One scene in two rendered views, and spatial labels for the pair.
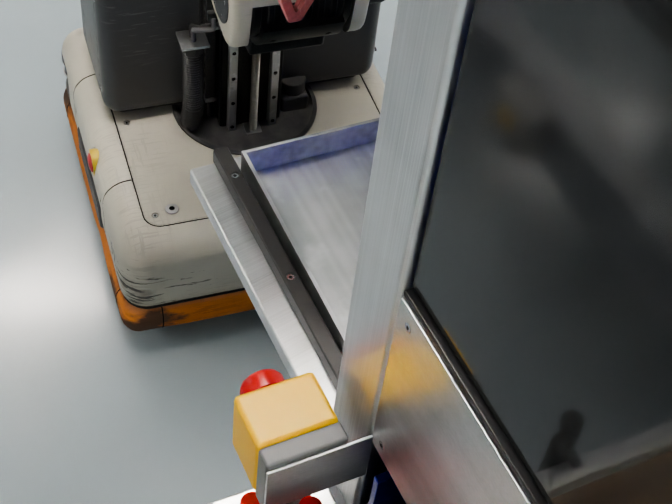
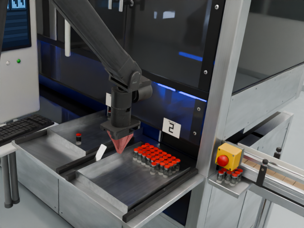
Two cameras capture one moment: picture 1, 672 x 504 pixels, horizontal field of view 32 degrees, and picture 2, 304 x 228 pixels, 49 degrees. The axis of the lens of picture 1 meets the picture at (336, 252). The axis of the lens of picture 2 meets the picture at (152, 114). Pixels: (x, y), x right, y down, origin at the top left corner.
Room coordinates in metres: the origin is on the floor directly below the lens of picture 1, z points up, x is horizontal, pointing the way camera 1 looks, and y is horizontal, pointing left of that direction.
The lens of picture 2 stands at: (1.18, 0.90, 1.60)
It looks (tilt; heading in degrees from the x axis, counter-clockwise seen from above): 24 degrees down; 248
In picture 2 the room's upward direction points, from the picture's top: 6 degrees clockwise
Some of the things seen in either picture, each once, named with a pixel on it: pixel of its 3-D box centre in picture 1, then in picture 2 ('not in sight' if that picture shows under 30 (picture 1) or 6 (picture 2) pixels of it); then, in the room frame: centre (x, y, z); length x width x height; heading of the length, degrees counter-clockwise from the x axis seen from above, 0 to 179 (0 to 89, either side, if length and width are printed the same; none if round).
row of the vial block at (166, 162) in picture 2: not in sight; (154, 160); (0.74, -0.13, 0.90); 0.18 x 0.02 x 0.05; 120
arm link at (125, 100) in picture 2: not in sight; (123, 96); (0.94, 0.07, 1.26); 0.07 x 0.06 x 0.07; 30
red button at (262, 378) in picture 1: (266, 395); (223, 160); (0.55, 0.04, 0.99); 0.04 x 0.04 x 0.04; 31
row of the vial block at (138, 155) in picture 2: not in sight; (150, 162); (0.76, -0.12, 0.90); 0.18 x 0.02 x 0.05; 120
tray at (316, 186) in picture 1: (411, 240); (135, 172); (0.84, -0.08, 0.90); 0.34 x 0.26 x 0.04; 30
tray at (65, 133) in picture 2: not in sight; (96, 130); (0.91, -0.43, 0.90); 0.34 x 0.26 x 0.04; 31
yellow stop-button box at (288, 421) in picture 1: (287, 438); (229, 155); (0.51, 0.02, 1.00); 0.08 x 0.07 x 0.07; 31
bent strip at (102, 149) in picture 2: not in sight; (90, 157); (0.98, -0.19, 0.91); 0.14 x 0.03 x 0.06; 30
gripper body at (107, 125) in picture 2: not in sight; (120, 117); (0.95, 0.07, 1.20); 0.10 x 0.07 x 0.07; 29
